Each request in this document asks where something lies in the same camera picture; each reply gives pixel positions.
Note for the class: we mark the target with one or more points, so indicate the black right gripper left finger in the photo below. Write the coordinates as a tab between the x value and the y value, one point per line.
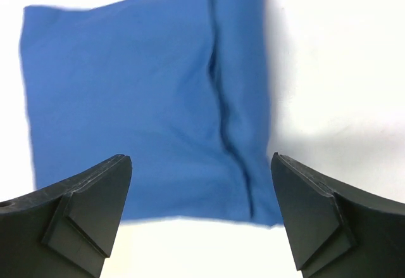
66	229

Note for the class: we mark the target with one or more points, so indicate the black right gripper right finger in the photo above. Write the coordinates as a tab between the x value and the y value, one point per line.
336	230

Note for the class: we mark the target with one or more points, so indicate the blue surgical wrap cloth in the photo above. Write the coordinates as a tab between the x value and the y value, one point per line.
180	86

